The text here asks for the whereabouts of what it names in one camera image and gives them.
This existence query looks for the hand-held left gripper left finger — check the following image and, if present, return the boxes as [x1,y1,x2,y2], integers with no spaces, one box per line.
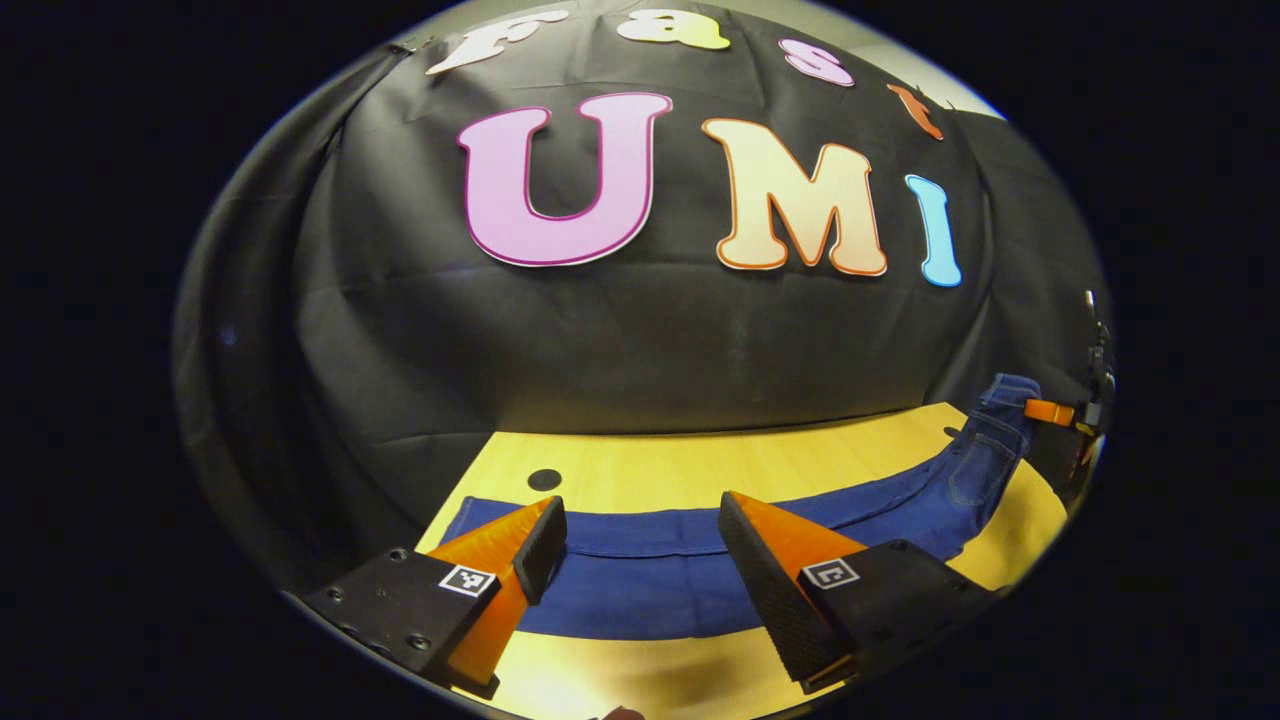
[300,495,569,701]

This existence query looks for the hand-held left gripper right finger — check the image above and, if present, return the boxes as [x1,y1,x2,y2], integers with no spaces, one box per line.
[717,490,1001,696]

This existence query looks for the blue denim jeans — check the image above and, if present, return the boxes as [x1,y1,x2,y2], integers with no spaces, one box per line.
[440,373,1043,641]

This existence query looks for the black backdrop cloth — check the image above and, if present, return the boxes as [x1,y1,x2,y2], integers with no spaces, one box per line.
[172,0,1113,591]

